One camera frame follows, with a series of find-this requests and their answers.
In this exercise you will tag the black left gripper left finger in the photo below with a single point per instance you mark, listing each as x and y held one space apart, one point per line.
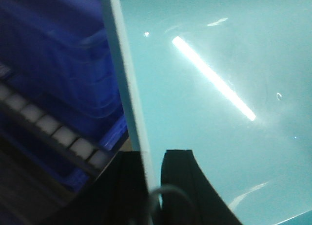
118 197

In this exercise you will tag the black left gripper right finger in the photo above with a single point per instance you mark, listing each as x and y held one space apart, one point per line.
188 198

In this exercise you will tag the light blue plastic bin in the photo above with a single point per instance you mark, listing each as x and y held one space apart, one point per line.
230 80

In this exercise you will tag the dark blue bin upper left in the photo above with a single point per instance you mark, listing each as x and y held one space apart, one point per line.
56 54

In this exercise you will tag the white roller track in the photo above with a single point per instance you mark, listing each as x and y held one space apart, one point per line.
78 150

